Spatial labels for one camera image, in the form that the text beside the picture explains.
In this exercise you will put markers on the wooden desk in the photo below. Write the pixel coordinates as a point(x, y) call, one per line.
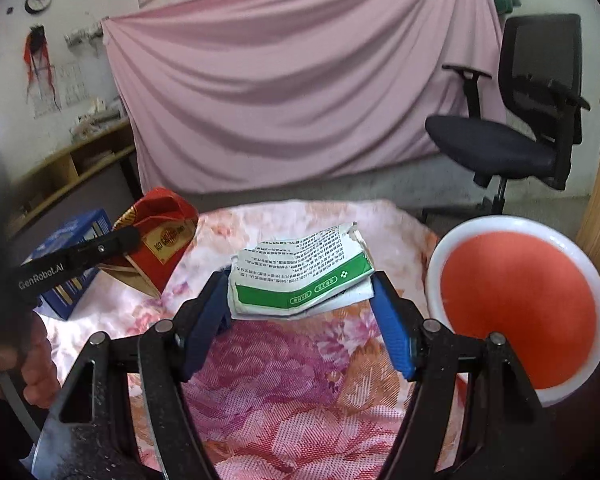
point(80, 160)

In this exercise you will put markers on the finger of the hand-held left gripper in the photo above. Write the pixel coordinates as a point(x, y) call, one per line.
point(90, 252)

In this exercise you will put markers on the red hanging decoration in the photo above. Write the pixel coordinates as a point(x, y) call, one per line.
point(36, 50)

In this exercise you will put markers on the white orange plastic bin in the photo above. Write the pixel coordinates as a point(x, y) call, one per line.
point(520, 300)

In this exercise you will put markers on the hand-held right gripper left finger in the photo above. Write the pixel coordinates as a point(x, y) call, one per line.
point(207, 325)

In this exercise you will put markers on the person's left hand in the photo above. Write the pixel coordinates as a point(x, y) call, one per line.
point(35, 360)

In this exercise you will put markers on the pink hanging cloth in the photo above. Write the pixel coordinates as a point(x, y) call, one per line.
point(280, 85)

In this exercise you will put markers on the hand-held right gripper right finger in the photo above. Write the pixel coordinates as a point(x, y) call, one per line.
point(392, 325)

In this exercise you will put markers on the blue cardboard box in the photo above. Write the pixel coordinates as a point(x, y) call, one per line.
point(72, 240)

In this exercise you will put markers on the green white paper box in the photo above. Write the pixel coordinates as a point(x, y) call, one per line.
point(300, 270)

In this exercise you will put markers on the black office chair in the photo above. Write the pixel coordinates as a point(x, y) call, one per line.
point(495, 145)

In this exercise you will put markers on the white wall paper sheet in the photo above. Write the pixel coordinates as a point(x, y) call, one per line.
point(70, 85)

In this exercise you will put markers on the green plastic object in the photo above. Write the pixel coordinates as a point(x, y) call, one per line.
point(506, 0)

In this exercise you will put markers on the floral blanket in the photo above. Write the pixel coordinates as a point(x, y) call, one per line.
point(280, 385)

